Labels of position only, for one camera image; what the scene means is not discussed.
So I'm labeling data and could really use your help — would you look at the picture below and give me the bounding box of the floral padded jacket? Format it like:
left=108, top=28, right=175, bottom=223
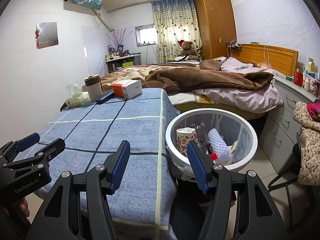
left=293, top=101, right=320, bottom=186

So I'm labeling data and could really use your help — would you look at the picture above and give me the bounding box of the blue checked tablecloth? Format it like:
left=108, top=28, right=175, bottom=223
left=36, top=88, right=180, bottom=240

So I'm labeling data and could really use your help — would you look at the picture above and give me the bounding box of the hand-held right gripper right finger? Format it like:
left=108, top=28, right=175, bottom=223
left=187, top=141, right=292, bottom=240

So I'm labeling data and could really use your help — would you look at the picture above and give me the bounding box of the orange and white box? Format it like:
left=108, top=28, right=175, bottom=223
left=112, top=79, right=143, bottom=99

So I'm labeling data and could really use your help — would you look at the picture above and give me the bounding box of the person's leg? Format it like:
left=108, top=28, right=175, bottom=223
left=170, top=201, right=208, bottom=240

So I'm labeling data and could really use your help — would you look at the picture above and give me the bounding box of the grey drawer cabinet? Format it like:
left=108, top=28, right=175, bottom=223
left=257, top=75, right=320, bottom=174

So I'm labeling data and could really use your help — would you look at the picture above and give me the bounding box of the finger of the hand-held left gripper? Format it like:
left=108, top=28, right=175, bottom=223
left=5, top=138, right=66, bottom=170
left=0, top=133, right=40, bottom=165

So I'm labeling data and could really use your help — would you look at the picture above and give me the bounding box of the printed paper cup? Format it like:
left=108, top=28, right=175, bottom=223
left=176, top=127, right=198, bottom=158

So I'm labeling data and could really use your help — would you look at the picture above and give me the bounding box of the lilac foam fruit net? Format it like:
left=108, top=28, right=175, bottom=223
left=207, top=128, right=232, bottom=164

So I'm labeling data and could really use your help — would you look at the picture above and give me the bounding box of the white shelf with bottles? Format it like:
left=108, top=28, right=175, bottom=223
left=105, top=52, right=142, bottom=73

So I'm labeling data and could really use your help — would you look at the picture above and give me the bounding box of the brown fleece blanket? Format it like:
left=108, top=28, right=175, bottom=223
left=100, top=59, right=274, bottom=94

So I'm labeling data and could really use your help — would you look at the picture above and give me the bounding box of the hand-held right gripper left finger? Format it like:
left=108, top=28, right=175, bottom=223
left=26, top=140, right=131, bottom=240

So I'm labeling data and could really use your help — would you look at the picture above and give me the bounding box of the pale pink duvet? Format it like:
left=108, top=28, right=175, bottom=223
left=167, top=57, right=284, bottom=114

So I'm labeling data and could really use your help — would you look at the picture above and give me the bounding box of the pink cloth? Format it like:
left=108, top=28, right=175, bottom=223
left=306, top=102, right=320, bottom=120

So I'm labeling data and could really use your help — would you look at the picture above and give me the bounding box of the white yogurt cup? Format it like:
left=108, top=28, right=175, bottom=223
left=226, top=141, right=240, bottom=164

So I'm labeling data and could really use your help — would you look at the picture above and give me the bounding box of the beige brown tumbler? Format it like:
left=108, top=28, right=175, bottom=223
left=84, top=74, right=102, bottom=102

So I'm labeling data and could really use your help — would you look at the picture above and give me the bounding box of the soft tissue pack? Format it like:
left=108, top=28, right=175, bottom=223
left=64, top=83, right=90, bottom=108

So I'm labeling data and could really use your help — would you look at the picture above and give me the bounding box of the yellow cable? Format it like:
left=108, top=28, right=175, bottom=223
left=262, top=44, right=272, bottom=69

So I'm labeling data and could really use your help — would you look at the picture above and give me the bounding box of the clear plastic bottle red cap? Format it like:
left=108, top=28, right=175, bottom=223
left=190, top=122, right=218, bottom=161

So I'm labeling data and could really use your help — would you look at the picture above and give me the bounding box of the wooden wardrobe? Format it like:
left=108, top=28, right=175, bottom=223
left=194, top=0, right=237, bottom=60

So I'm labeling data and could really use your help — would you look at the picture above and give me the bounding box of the tan patterned blanket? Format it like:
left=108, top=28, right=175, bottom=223
left=100, top=64, right=160, bottom=87

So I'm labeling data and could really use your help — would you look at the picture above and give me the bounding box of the dark blue glasses case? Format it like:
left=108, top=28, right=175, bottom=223
left=95, top=91, right=115, bottom=105

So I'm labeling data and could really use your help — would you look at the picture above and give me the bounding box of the square wall mirror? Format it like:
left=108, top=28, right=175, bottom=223
left=36, top=22, right=59, bottom=49

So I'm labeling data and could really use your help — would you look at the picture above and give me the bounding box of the vase with blossom branches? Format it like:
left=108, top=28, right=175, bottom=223
left=106, top=28, right=133, bottom=53

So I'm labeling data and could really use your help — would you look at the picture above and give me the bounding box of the pale yellow box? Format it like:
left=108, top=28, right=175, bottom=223
left=304, top=57, right=317, bottom=77

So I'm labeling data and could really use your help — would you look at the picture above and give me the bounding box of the black metal chair frame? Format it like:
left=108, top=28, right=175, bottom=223
left=267, top=144, right=320, bottom=233

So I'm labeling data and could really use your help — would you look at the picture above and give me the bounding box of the heart patterned curtain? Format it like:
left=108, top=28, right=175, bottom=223
left=151, top=0, right=202, bottom=64

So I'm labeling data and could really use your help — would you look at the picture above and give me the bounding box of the air conditioner pipe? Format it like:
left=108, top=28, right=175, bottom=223
left=94, top=9, right=114, bottom=32

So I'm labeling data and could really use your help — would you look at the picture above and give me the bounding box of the red jar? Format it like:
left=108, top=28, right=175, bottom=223
left=293, top=69, right=303, bottom=87

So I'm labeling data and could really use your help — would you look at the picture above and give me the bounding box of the teddy bear with red hat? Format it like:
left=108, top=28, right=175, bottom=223
left=177, top=39, right=199, bottom=61

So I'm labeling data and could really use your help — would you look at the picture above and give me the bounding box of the white round waste bin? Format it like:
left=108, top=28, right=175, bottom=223
left=165, top=109, right=258, bottom=180

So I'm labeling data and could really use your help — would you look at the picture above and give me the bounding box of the wooden bed headboard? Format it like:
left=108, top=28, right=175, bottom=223
left=226, top=42, right=299, bottom=77

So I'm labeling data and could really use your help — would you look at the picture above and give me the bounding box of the person's left hand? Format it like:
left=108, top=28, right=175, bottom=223
left=20, top=197, right=30, bottom=217

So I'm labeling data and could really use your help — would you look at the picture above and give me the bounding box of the small window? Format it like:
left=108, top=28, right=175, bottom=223
left=135, top=24, right=157, bottom=47

